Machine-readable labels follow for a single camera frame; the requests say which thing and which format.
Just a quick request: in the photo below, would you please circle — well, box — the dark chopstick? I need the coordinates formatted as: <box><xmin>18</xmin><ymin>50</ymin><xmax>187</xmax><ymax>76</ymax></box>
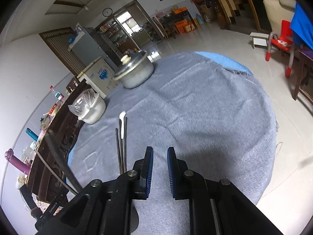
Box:
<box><xmin>123</xmin><ymin>116</ymin><xmax>127</xmax><ymax>172</ymax></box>
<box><xmin>44</xmin><ymin>129</ymin><xmax>83</xmax><ymax>195</ymax></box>
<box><xmin>115</xmin><ymin>128</ymin><xmax>122</xmax><ymax>174</ymax></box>

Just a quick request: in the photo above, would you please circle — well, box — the dark metal utensil cup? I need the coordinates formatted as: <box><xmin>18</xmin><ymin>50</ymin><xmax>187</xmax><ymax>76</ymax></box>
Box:
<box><xmin>130</xmin><ymin>204</ymin><xmax>139</xmax><ymax>233</ymax></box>

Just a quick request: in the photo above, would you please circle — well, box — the white plastic spoon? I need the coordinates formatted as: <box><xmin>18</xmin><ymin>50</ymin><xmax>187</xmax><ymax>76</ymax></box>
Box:
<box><xmin>119</xmin><ymin>111</ymin><xmax>126</xmax><ymax>139</ymax></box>

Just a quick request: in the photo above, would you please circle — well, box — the teal thermos bottle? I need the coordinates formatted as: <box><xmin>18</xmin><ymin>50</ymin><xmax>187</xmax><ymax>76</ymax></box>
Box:
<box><xmin>25</xmin><ymin>127</ymin><xmax>38</xmax><ymax>141</ymax></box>

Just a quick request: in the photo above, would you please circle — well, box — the purple thermos bottle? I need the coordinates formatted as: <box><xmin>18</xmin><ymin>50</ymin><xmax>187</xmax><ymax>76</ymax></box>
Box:
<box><xmin>5</xmin><ymin>149</ymin><xmax>30</xmax><ymax>176</ymax></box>

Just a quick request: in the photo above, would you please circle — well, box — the grey felt table cloth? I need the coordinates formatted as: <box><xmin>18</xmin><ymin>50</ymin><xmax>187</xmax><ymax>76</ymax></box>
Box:
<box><xmin>69</xmin><ymin>52</ymin><xmax>277</xmax><ymax>234</ymax></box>

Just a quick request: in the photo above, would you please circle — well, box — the white bowl with plastic bag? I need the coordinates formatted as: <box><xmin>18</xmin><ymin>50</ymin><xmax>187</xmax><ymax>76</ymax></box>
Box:
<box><xmin>68</xmin><ymin>88</ymin><xmax>106</xmax><ymax>125</ymax></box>

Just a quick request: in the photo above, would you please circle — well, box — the clear water bottle red cap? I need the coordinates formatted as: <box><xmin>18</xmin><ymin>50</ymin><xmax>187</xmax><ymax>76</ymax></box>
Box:
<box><xmin>50</xmin><ymin>85</ymin><xmax>64</xmax><ymax>102</ymax></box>

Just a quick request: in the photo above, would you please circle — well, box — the white chest freezer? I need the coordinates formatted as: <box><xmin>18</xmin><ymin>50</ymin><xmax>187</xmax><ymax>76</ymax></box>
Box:
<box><xmin>77</xmin><ymin>57</ymin><xmax>119</xmax><ymax>99</ymax></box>

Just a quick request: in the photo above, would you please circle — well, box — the aluminium pot with lid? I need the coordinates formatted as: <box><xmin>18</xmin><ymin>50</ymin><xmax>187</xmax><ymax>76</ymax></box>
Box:
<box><xmin>113</xmin><ymin>50</ymin><xmax>154</xmax><ymax>89</ymax></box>

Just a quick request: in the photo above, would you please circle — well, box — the blue round table cover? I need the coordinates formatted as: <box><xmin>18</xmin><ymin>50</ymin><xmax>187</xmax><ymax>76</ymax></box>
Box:
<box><xmin>195</xmin><ymin>52</ymin><xmax>253</xmax><ymax>75</ymax></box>

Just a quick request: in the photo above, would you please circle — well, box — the grey refrigerator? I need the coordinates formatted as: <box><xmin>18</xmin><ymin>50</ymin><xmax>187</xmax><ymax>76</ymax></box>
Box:
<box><xmin>68</xmin><ymin>28</ymin><xmax>121</xmax><ymax>71</ymax></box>

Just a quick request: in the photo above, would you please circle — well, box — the white step stool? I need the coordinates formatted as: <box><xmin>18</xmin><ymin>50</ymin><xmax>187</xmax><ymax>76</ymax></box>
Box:
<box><xmin>250</xmin><ymin>32</ymin><xmax>269</xmax><ymax>48</ymax></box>

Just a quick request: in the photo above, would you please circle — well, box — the red child chair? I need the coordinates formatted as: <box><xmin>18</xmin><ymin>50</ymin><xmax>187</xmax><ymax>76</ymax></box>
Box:
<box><xmin>265</xmin><ymin>20</ymin><xmax>296</xmax><ymax>79</ymax></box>

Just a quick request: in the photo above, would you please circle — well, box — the blue jacket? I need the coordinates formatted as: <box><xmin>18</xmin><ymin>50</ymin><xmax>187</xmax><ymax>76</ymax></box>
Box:
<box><xmin>290</xmin><ymin>2</ymin><xmax>313</xmax><ymax>49</ymax></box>

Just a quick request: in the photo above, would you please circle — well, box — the beige sofa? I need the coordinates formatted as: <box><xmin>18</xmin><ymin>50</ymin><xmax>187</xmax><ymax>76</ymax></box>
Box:
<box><xmin>263</xmin><ymin>0</ymin><xmax>296</xmax><ymax>33</ymax></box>

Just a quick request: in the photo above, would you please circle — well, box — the round wall clock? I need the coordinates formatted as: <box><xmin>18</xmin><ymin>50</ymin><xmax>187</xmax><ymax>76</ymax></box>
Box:
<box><xmin>102</xmin><ymin>7</ymin><xmax>113</xmax><ymax>18</ymax></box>

